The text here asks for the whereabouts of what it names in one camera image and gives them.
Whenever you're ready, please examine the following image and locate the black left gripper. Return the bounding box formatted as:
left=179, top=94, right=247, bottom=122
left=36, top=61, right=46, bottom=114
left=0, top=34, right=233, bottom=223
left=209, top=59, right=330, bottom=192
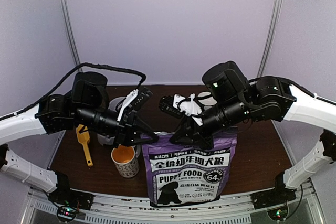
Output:
left=74, top=103, right=160, bottom=150

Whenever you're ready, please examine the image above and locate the purple pet food bag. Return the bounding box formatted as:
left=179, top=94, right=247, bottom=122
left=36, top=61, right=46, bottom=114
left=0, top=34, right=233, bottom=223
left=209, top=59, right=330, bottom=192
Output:
left=142, top=127, right=238, bottom=207

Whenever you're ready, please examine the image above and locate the yellow plastic scoop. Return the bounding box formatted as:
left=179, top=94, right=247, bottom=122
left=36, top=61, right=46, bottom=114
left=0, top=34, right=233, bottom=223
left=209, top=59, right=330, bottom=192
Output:
left=76, top=124, right=93, bottom=167

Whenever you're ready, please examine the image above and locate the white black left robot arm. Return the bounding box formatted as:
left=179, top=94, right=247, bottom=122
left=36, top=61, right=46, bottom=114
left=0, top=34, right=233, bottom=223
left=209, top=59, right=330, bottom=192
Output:
left=1, top=72, right=159, bottom=205

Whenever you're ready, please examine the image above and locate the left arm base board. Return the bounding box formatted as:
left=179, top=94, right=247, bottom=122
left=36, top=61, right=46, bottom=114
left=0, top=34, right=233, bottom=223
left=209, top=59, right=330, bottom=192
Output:
left=44, top=189, right=94, bottom=223

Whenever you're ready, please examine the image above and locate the right arm base board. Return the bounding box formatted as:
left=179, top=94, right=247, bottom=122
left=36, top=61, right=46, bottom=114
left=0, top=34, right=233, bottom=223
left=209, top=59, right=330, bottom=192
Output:
left=251, top=189, right=296, bottom=222

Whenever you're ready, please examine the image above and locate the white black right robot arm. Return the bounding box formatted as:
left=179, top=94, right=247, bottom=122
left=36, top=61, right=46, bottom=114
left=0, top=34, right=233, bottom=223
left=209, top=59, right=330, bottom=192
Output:
left=170, top=61, right=335, bottom=204

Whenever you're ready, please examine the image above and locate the grey double pet feeder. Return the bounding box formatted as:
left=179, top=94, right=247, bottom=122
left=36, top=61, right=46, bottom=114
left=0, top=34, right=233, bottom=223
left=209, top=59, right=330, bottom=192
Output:
left=97, top=97, right=125, bottom=146

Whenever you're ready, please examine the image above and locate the white mug yellow inside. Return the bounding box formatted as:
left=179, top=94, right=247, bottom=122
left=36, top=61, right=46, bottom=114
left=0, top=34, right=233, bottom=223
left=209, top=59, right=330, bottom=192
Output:
left=111, top=145, right=140, bottom=178

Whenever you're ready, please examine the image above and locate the dark blue white bowl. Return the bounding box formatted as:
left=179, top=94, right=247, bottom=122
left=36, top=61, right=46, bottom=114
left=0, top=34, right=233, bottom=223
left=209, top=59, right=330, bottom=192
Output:
left=197, top=91, right=217, bottom=110

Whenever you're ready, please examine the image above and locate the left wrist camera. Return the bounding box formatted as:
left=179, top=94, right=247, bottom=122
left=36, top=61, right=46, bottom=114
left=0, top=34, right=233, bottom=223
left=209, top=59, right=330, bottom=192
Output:
left=131, top=87, right=153, bottom=111

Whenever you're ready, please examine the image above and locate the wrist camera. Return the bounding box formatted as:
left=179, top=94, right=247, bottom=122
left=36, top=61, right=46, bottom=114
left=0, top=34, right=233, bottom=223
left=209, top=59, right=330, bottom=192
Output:
left=131, top=87, right=153, bottom=111
left=159, top=95, right=183, bottom=119

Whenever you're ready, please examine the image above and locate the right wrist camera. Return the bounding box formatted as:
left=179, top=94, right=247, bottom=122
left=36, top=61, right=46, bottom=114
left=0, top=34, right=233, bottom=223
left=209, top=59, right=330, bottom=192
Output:
left=159, top=95, right=183, bottom=119

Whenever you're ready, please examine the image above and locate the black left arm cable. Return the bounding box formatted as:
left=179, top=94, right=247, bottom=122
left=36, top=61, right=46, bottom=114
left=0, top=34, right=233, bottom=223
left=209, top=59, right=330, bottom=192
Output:
left=0, top=62, right=146, bottom=120

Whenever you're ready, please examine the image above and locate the aluminium front rail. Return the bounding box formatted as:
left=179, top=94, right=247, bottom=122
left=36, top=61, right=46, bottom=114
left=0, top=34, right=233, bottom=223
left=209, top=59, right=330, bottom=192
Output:
left=27, top=182, right=316, bottom=224

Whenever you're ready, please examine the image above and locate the left aluminium corner post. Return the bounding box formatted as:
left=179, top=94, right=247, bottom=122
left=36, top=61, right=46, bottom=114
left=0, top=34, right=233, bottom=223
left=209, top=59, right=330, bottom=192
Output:
left=60, top=0, right=81, bottom=66

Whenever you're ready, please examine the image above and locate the aluminium corner post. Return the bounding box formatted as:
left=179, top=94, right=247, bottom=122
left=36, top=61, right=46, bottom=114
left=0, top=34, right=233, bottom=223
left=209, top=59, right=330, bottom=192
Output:
left=60, top=0, right=81, bottom=66
left=257, top=0, right=283, bottom=77

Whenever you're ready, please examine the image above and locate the right aluminium corner post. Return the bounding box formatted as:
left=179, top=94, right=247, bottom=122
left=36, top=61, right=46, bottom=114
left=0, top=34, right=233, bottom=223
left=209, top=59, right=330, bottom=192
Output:
left=257, top=0, right=283, bottom=77

